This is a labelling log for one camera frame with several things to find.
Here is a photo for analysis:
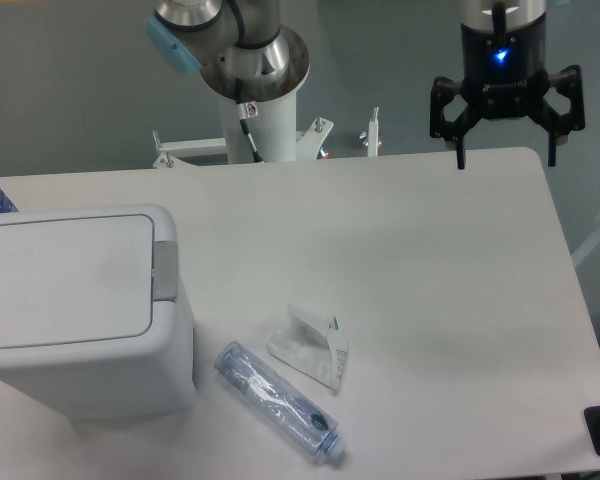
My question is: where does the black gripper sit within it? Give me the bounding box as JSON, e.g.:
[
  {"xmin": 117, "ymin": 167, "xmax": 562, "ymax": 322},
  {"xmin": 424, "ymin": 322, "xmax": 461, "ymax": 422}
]
[{"xmin": 428, "ymin": 0, "xmax": 587, "ymax": 171}]

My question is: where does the white trash can lid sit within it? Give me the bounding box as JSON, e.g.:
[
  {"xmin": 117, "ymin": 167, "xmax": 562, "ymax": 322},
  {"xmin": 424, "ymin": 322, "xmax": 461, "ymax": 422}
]
[{"xmin": 0, "ymin": 214, "xmax": 154, "ymax": 349}]

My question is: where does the white plastic trash can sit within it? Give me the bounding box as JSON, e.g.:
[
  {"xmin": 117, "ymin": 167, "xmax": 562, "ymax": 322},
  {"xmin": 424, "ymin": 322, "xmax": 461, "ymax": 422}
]
[{"xmin": 0, "ymin": 204, "xmax": 196, "ymax": 420}]

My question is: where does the crumpled white plastic wrapper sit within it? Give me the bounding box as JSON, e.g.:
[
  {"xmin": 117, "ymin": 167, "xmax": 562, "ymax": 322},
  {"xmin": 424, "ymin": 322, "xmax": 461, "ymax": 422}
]
[{"xmin": 266, "ymin": 304, "xmax": 349, "ymax": 394}]

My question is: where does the grey lid push button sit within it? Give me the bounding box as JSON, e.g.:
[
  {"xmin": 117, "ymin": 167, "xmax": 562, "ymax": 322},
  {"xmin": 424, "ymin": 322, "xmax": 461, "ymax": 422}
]
[{"xmin": 152, "ymin": 241, "xmax": 179, "ymax": 301}]

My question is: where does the empty clear plastic bottle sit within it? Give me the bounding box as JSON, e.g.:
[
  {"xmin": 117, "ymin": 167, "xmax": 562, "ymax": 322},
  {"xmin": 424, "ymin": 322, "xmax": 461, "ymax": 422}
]
[{"xmin": 214, "ymin": 341, "xmax": 347, "ymax": 465}]

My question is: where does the white bracket with bolt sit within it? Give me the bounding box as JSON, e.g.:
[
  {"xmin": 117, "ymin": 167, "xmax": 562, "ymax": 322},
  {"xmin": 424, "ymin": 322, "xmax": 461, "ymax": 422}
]
[{"xmin": 359, "ymin": 107, "xmax": 383, "ymax": 157}]

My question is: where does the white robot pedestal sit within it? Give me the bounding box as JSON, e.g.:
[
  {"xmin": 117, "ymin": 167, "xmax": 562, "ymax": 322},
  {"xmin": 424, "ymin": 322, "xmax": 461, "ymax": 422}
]
[{"xmin": 152, "ymin": 85, "xmax": 334, "ymax": 169}]

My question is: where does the black cable on pedestal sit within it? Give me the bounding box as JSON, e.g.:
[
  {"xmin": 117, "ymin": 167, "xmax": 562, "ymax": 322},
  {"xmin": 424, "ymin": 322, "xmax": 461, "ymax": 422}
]
[{"xmin": 233, "ymin": 77, "xmax": 265, "ymax": 164}]

